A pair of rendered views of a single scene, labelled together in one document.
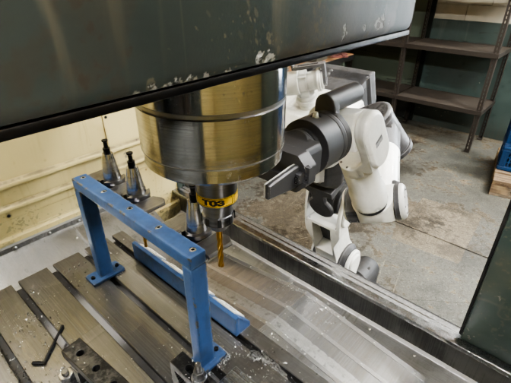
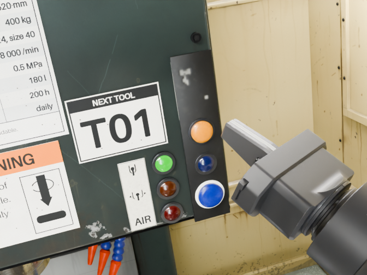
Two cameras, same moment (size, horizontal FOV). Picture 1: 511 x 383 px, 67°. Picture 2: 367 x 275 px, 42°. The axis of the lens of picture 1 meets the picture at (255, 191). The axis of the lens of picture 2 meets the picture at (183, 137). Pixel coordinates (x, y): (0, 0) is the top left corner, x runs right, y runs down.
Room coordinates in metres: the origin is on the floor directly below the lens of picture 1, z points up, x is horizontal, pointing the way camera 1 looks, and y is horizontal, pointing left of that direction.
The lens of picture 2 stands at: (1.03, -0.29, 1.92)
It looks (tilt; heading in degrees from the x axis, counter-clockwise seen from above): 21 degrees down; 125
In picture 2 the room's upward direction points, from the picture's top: 9 degrees counter-clockwise
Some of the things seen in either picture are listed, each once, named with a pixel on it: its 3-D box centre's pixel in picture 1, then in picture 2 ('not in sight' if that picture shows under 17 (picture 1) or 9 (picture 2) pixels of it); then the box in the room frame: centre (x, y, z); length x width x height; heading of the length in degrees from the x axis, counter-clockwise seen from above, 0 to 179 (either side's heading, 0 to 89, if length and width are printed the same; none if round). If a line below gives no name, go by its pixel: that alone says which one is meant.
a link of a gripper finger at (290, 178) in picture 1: (284, 184); not in sight; (0.43, -0.04, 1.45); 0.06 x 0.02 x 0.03; 138
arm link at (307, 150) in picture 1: (296, 150); not in sight; (0.53, -0.06, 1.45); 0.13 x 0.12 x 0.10; 48
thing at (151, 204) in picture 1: (150, 204); not in sight; (0.76, 0.24, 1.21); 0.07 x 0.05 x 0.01; 138
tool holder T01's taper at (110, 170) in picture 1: (109, 165); not in sight; (0.87, 0.37, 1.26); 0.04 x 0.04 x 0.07
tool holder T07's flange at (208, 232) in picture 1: (196, 232); not in sight; (0.65, 0.12, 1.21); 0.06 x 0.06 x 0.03
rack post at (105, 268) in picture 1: (95, 233); not in sight; (0.87, 0.44, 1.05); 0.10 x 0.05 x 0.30; 138
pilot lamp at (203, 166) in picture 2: not in sight; (206, 163); (0.76, 0.13, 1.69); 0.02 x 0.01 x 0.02; 48
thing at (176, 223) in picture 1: (179, 223); not in sight; (0.69, 0.16, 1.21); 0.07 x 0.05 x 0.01; 138
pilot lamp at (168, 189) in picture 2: not in sight; (167, 188); (0.73, 0.09, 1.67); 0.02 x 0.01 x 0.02; 48
